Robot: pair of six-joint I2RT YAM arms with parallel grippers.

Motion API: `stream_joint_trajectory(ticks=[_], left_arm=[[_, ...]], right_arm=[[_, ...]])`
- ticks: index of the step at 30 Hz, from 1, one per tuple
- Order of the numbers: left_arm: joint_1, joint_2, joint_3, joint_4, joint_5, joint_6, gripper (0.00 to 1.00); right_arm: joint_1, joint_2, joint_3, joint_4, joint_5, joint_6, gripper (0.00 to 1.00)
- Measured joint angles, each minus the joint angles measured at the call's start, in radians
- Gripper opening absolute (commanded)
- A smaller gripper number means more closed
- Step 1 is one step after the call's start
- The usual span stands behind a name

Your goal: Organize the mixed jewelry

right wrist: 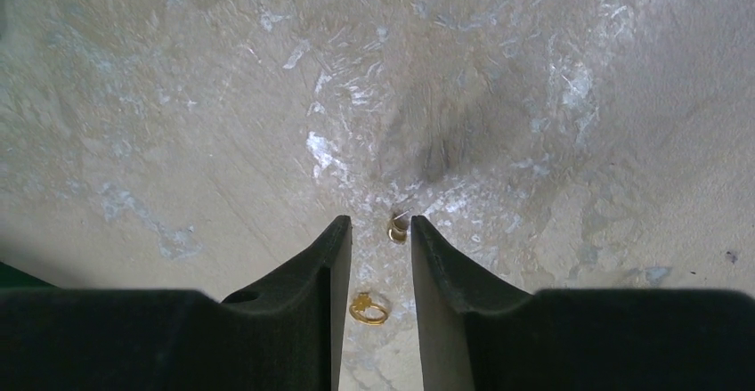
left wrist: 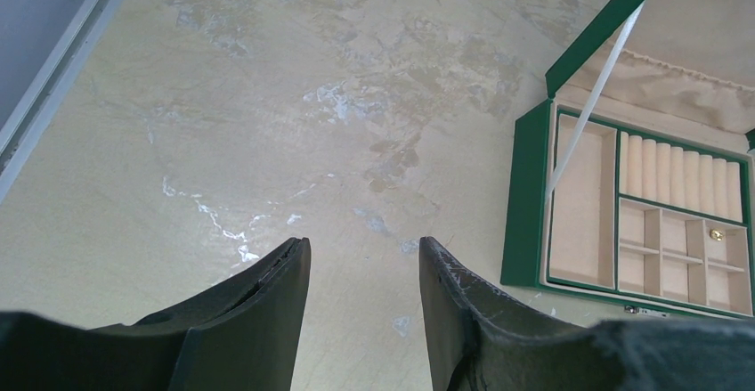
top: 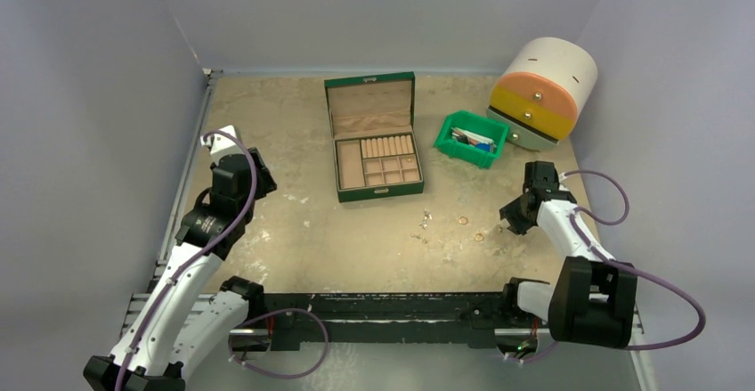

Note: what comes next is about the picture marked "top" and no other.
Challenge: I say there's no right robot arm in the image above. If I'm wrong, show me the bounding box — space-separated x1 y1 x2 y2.
499 160 637 348

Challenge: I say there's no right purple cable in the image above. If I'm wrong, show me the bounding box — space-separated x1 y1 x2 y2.
504 168 707 366

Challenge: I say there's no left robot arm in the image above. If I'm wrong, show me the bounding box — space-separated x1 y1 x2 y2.
83 148 277 390

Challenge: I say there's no green plastic bin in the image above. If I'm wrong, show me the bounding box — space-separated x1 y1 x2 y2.
434 110 509 169

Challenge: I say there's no silver earring cluster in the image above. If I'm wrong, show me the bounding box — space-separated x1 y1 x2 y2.
419 209 433 230

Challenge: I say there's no aluminium frame rail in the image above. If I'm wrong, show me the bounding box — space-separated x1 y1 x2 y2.
119 68 224 338

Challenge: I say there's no round drawer cabinet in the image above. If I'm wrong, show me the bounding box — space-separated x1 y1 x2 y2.
486 37 597 151

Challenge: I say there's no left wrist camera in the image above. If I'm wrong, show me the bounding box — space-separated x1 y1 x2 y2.
199 125 241 163

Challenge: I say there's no green jewelry box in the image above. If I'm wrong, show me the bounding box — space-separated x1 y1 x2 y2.
323 71 425 203

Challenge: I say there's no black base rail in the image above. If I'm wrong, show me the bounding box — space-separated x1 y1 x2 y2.
231 290 552 356

